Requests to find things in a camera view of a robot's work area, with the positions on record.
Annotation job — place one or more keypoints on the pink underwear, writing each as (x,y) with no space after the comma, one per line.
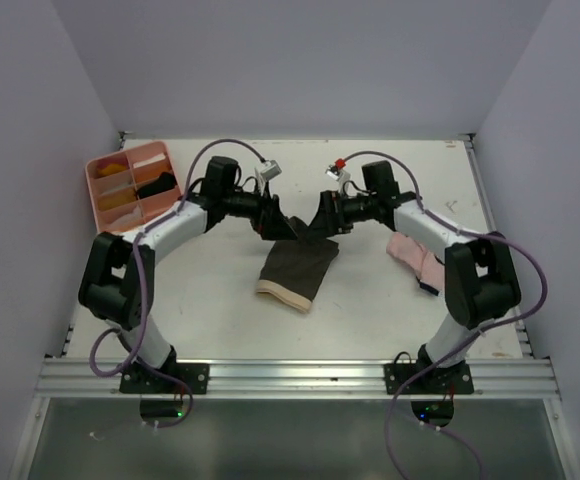
(427,268)

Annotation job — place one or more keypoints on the pink divided organizer tray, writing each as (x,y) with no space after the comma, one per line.
(130,187)

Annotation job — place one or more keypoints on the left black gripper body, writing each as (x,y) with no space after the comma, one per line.
(258,214)

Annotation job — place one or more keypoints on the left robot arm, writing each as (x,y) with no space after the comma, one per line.
(118,284)

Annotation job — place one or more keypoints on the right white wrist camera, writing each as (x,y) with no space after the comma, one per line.
(337,171)

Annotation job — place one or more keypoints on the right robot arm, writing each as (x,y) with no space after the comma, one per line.
(480,280)

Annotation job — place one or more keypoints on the olive green underwear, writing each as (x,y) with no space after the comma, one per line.
(294,269)

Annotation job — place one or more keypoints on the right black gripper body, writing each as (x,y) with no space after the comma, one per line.
(334,201)

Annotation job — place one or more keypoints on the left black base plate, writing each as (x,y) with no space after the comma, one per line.
(141,380)

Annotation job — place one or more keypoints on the yellow rolled garment in tray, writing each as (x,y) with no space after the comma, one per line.
(108,167)

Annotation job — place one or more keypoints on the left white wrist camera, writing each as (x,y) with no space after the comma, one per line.
(267,171)

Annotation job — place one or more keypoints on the orange rolled garment in tray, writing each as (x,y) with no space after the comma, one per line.
(116,199)

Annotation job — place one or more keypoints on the white rolled garment in tray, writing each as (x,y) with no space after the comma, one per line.
(151,160)

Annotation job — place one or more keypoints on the black rolled garment in tray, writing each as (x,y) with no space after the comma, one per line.
(164,182)

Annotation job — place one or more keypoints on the aluminium mounting rail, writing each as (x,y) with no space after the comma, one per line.
(499,379)

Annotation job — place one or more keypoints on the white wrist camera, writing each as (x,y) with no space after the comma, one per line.
(337,171)
(267,171)

